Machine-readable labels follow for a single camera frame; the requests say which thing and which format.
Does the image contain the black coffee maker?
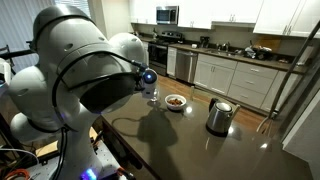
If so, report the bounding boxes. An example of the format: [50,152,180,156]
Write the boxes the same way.
[199,35,211,49]

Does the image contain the white horizontal window blinds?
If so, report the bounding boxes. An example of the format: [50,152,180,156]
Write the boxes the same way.
[54,0,92,18]

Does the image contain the stainless steel dishwasher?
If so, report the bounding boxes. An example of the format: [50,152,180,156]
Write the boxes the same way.
[175,48,200,85]

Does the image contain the stainless steel microwave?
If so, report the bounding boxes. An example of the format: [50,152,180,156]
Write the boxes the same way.
[155,5,180,26]

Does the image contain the white bowl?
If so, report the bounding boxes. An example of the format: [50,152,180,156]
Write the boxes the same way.
[164,93,188,112]

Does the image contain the white paper towel roll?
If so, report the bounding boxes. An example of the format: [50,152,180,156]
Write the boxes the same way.
[297,45,315,67]

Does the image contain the black kitchen stove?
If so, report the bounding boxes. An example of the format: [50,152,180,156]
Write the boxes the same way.
[147,30,185,77]

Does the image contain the orange cable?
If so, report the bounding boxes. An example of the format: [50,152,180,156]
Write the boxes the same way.
[2,167,32,180]

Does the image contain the white cable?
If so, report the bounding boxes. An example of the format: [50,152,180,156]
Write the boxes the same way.
[0,146,37,158]

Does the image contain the white base cabinet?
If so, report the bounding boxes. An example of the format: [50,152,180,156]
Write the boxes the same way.
[141,40,150,66]

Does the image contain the light wooden base board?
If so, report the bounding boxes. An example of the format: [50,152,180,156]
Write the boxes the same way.
[35,125,100,158]

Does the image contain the wooden cutting board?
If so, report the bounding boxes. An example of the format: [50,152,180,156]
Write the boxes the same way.
[254,34,284,52]

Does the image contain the white drawer cabinet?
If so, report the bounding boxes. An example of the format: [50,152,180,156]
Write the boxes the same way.
[227,61,279,109]

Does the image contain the black folding stand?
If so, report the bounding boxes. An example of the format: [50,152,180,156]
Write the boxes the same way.
[0,39,38,89]

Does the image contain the white double door cabinet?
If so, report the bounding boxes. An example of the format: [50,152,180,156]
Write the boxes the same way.
[193,53,238,97]

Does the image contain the white perforated mounting plate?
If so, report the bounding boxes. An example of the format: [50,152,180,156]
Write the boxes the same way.
[28,139,126,180]

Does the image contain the dark kitchen countertop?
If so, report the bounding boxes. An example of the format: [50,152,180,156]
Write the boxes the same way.
[129,32,309,75]

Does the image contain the stainless steel electric kettle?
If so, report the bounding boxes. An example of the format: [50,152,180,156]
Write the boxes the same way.
[205,97,242,138]

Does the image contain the grey vertical blinds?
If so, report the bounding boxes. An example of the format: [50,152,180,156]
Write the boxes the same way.
[0,0,56,73]

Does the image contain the white upper kitchen cabinets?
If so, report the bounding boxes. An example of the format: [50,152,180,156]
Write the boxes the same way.
[252,0,320,39]

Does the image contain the white upper cabinet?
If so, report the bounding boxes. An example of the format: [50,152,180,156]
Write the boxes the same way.
[128,0,213,30]
[210,0,265,25]

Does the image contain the brown mixed nuts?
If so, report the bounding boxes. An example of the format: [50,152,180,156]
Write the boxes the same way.
[167,97,184,106]

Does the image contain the clear glass tumbler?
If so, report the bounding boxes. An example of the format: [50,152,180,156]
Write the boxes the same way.
[149,87,161,103]

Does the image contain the white base cabinet doors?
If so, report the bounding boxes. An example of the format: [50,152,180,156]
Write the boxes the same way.
[260,70,301,113]

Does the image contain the metal sink faucet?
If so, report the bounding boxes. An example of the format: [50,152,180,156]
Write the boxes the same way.
[220,41,232,53]

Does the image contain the pile of counter clutter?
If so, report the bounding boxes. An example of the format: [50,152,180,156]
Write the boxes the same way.
[244,44,274,62]

